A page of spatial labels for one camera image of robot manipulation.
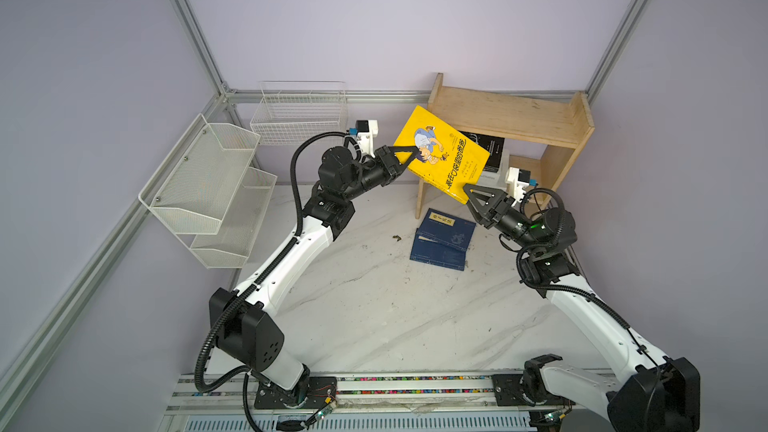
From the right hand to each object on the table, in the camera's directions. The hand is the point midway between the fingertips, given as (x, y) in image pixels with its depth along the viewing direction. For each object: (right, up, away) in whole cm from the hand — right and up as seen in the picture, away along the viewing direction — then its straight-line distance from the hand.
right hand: (460, 195), depth 63 cm
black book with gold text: (+15, +16, +23) cm, 32 cm away
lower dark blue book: (-2, -17, +37) cm, 41 cm away
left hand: (-9, +10, +1) cm, 13 cm away
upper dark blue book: (+5, -10, +41) cm, 43 cm away
